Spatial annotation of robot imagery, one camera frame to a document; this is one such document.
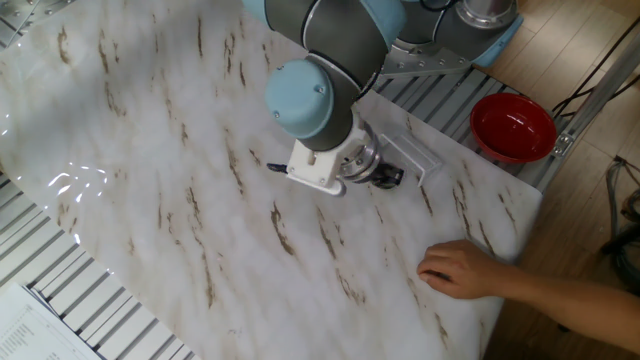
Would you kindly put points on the silver perforated metal bracket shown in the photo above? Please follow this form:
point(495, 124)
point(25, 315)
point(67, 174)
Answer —
point(30, 10)

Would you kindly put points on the clear acrylic bridge stand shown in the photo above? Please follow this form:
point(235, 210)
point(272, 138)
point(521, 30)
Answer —
point(425, 160)

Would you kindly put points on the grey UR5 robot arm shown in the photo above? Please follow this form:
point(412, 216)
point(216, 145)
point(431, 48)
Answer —
point(305, 100)

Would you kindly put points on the red plastic bowl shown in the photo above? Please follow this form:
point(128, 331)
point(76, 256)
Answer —
point(512, 127)

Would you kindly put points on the aluminium frame beam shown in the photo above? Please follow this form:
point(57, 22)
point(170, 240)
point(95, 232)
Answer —
point(595, 92)

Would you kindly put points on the person's bare forearm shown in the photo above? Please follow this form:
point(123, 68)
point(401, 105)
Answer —
point(575, 310)

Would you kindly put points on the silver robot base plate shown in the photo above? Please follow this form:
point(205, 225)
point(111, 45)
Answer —
point(425, 62)

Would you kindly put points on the person's bare hand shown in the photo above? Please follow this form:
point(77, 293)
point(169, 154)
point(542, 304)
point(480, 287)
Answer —
point(465, 270)

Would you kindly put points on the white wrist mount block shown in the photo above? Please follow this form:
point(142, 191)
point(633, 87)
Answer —
point(315, 167)

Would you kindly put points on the stack of printed papers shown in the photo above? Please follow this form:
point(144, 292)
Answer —
point(30, 330)

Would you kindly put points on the marble pattern table mat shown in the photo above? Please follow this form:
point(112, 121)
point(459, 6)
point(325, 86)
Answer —
point(175, 240)

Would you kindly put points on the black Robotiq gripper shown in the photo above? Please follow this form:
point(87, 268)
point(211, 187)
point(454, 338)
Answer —
point(386, 175)

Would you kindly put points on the black chair base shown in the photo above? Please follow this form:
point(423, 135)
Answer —
point(625, 235)

